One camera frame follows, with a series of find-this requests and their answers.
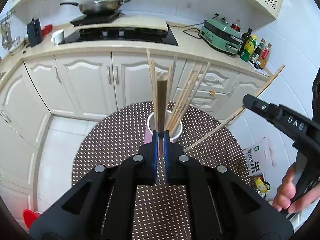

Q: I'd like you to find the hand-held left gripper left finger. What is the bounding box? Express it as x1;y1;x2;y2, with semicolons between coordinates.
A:
29;130;159;240

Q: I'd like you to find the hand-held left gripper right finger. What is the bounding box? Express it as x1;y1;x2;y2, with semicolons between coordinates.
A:
164;130;293;240

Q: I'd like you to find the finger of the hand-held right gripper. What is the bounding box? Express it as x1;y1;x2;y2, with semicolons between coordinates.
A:
243;94;282;124

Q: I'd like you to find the pink chopstick holder cup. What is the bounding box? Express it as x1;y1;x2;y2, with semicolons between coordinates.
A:
144;109;183;147

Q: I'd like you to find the single wooden chopstick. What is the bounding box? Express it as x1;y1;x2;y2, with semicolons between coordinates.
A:
156;74;168;157
183;64;285;153

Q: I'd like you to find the bundle of wooden chopsticks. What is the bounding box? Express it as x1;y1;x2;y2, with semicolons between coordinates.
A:
146;49;211;140

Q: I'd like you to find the person's right hand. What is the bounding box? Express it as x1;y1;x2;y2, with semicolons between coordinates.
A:
272;164;317;214

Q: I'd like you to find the brown polka dot tablecloth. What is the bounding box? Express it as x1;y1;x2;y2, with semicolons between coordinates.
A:
72;101;250;240

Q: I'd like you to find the white rice bag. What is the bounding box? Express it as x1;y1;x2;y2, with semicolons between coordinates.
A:
242;137;278;180

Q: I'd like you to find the red label sauce bottle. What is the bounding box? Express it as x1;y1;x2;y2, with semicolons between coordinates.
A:
257;43;272;69

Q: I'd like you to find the dark soy sauce bottle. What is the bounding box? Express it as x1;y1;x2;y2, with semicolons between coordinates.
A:
251;39;265;64

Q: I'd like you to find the green bottle yellow cap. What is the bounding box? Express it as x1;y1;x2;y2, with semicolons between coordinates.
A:
241;35;258;62

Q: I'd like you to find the dark oil bottle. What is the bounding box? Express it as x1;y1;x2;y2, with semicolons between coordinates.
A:
239;28;253;55

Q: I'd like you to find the yellow snack packet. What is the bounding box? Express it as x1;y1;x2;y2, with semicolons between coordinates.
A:
251;176;270;200

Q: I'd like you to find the green multi cooker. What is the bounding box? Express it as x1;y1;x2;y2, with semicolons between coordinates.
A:
199;18;242;55

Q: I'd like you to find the beige kitchen countertop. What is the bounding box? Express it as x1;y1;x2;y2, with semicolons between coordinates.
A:
0;21;270;90

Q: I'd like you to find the black cooktop stove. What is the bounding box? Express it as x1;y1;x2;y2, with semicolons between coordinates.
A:
64;15;168;38

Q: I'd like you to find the black induction cooker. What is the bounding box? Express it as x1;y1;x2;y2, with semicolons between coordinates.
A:
69;10;127;27

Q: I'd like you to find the red plastic stool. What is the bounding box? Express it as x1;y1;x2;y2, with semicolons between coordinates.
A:
23;209;42;230

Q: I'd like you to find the white mug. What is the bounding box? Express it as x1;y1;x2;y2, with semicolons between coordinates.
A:
51;29;65;46

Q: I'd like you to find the steel wok with lid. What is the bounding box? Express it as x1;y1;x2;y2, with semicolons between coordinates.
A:
60;0;132;15

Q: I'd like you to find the black knife block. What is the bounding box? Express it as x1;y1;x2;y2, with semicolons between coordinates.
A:
27;18;43;47

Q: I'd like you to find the stack of bowls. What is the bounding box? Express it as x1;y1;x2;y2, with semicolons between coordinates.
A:
9;37;28;54

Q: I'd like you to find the black power cable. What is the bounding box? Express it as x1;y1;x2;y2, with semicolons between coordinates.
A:
172;21;208;39

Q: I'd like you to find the wall utensil rack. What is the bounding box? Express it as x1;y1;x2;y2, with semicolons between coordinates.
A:
0;12;15;38

